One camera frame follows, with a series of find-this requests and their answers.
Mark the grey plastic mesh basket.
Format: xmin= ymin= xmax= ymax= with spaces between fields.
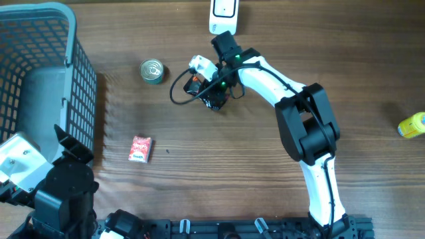
xmin=1 ymin=2 xmax=98 ymax=163

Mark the yellow drink bottle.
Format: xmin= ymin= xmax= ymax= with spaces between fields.
xmin=398 ymin=112 xmax=424 ymax=139

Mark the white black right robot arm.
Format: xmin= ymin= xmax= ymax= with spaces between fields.
xmin=189 ymin=32 xmax=361 ymax=238

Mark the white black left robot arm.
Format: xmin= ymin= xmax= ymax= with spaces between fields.
xmin=1 ymin=125 xmax=151 ymax=239

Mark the white barcode scanner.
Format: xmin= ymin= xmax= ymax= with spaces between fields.
xmin=209 ymin=0 xmax=239 ymax=35

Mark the black red snack packet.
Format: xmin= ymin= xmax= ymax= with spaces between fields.
xmin=183 ymin=75 xmax=205 ymax=96

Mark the red small carton box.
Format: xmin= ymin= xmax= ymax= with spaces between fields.
xmin=128 ymin=136 xmax=153 ymax=163

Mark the green tin can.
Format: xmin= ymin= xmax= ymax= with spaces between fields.
xmin=139 ymin=58 xmax=164 ymax=84

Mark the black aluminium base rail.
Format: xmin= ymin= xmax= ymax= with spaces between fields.
xmin=78 ymin=217 xmax=375 ymax=239

